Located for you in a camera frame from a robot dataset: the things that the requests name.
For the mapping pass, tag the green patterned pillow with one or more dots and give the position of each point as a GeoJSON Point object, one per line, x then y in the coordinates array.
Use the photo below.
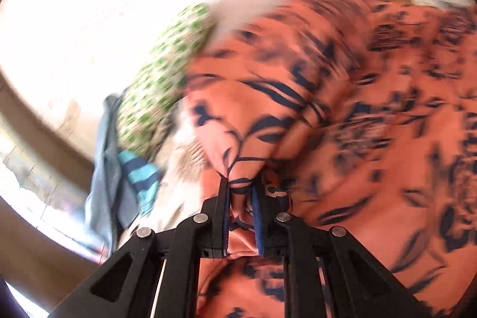
{"type": "Point", "coordinates": [160, 79]}

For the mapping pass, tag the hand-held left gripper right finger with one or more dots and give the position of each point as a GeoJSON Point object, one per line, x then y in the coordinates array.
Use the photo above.
{"type": "Point", "coordinates": [258, 221]}

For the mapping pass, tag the blue-grey cloth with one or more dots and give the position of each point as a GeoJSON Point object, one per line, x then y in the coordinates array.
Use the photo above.
{"type": "Point", "coordinates": [104, 172]}

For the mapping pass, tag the pink bed sheet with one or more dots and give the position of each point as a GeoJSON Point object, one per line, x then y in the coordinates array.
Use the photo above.
{"type": "Point", "coordinates": [253, 1]}

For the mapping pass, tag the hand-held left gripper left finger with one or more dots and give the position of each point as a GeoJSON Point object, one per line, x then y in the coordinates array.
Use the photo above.
{"type": "Point", "coordinates": [220, 225]}

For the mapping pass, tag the orange floral garment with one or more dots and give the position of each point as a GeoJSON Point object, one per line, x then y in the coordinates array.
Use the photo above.
{"type": "Point", "coordinates": [335, 98]}

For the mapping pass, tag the leaf-print blanket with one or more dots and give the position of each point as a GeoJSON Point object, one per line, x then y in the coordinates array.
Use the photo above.
{"type": "Point", "coordinates": [179, 169]}

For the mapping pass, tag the teal striped cloth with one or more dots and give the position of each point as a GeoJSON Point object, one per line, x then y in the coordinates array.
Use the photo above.
{"type": "Point", "coordinates": [139, 176]}

